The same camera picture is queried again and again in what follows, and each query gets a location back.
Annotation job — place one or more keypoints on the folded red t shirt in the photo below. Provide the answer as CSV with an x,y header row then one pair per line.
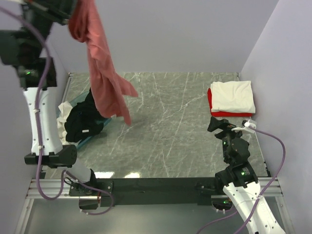
x,y
221,113

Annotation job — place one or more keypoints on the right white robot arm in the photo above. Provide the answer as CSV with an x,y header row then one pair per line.
x,y
239,181

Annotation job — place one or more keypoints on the black t shirt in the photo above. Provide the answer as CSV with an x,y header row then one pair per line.
x,y
84,120

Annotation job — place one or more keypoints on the pink t shirt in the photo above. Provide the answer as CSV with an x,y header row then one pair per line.
x,y
107,86

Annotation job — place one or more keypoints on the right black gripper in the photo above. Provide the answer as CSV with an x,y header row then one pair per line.
x,y
223,124

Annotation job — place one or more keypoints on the folded white t shirt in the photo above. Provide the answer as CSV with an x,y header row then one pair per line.
x,y
232,97

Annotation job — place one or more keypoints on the black base crossbar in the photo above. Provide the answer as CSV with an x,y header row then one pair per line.
x,y
151,191

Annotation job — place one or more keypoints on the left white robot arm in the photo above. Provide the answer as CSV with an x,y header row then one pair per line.
x,y
27,52

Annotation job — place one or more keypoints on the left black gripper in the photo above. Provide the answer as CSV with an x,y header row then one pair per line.
x,y
56,10

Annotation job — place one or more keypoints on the crumpled white t shirt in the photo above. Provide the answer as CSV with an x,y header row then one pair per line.
x,y
64,111

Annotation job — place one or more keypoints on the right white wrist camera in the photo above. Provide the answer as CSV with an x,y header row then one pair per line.
x,y
248,125

